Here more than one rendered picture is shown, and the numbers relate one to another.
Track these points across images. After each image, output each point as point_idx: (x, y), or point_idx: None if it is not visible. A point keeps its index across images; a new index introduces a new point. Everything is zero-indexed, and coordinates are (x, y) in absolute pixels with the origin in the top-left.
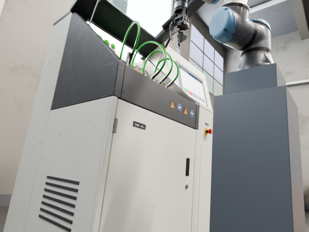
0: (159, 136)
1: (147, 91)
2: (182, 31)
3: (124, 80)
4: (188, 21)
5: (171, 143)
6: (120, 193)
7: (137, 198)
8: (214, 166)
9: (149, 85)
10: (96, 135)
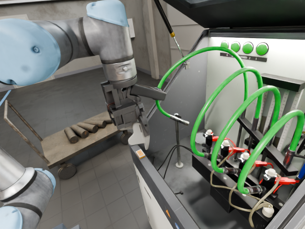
0: (161, 218)
1: (145, 175)
2: (133, 126)
3: (133, 156)
4: (111, 116)
5: None
6: (149, 211)
7: (157, 227)
8: None
9: (145, 171)
10: None
